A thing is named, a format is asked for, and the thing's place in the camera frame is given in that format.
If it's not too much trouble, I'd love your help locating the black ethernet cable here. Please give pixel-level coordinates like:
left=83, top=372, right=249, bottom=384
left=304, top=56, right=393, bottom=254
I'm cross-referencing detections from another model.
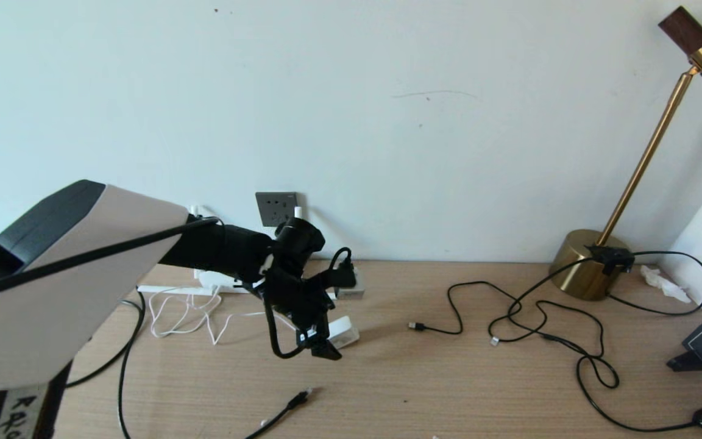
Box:
left=65, top=293, right=314, bottom=439

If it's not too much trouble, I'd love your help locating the black stand clip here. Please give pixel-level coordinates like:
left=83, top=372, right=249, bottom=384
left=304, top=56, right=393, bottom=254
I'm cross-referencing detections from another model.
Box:
left=667, top=352, right=702, bottom=373

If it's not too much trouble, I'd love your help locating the white router with antennas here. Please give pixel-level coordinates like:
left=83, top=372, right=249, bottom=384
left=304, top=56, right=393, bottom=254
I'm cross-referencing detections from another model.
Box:
left=136, top=206, right=338, bottom=301

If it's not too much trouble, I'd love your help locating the white adapter cord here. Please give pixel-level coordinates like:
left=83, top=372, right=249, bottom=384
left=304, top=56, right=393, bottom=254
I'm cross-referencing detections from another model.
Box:
left=149, top=291, right=303, bottom=346

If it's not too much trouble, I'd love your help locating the crumpled white tissue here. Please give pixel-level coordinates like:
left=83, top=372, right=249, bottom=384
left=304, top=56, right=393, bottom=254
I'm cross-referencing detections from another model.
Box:
left=640, top=265, right=692, bottom=304

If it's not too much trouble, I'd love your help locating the gold desk lamp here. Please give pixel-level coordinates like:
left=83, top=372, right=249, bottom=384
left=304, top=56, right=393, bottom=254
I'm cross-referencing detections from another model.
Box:
left=548, top=6, right=702, bottom=301

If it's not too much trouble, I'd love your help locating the black USB cable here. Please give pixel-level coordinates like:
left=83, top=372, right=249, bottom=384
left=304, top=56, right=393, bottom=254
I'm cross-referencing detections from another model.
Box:
left=408, top=281, right=621, bottom=390

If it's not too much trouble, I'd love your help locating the black clip on lamp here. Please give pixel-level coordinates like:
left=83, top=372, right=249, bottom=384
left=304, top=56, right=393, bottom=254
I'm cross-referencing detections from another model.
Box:
left=584, top=244, right=636, bottom=275

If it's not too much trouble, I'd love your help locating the grey wall socket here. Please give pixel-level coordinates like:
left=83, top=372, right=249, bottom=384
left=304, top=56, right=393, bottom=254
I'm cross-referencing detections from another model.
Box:
left=255, top=192, right=298, bottom=227

